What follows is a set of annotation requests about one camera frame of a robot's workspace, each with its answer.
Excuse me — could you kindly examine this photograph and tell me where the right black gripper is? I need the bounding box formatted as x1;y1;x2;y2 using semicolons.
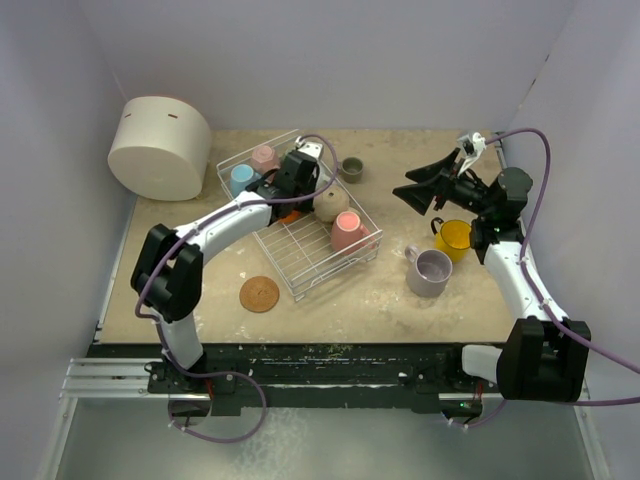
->
394;148;495;218

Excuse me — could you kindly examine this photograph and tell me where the orange cup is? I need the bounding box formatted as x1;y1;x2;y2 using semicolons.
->
280;211;301;224

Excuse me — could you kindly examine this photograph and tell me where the beige round mug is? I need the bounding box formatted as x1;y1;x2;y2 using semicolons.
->
313;186;349;223

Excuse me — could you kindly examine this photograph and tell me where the light blue mug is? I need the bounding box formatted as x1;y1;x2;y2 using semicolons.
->
229;164;260;198

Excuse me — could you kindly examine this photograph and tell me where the light pink mug white inside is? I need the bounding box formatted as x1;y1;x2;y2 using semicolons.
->
250;145;280;174

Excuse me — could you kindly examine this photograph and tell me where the yellow cup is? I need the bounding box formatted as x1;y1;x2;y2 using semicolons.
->
430;217;471;264

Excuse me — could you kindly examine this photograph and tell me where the coral pink mug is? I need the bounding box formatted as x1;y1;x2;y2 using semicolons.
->
330;211;374;255

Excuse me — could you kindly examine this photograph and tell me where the olive green small cup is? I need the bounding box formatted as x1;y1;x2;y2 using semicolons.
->
340;157;364;184

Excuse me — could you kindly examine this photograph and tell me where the lilac mug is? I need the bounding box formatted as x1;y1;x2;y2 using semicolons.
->
404;244;453;298

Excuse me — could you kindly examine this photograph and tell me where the pale grey white mug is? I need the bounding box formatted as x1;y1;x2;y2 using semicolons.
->
316;170;339;191

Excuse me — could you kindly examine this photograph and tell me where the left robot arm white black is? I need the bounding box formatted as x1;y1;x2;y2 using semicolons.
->
131;142;323;392

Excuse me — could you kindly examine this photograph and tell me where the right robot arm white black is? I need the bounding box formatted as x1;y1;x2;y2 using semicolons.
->
393;149;591;403

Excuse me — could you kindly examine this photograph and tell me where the round woven cork coaster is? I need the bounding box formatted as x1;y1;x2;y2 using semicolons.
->
239;276;280;313

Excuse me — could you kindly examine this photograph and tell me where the large white cylindrical container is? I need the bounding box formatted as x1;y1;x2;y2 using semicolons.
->
107;96;212;202

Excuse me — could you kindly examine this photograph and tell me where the white wire dish rack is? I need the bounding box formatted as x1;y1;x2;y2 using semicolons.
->
215;130;383;302

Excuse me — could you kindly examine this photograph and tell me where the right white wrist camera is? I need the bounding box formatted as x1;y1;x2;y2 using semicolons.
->
456;131;486;177

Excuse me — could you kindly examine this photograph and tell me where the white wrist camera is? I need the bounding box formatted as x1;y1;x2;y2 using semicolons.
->
456;131;486;177
295;136;324;161

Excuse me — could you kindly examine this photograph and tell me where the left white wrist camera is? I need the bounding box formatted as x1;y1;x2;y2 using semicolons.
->
295;136;324;161

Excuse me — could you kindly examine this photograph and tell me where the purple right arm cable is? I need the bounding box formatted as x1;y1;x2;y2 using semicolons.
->
439;127;640;431

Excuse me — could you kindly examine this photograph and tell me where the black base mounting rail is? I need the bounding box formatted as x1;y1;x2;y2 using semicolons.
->
147;342;506;416

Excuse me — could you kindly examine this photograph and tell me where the aluminium frame rail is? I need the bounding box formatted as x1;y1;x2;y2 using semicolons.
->
492;130;611;480

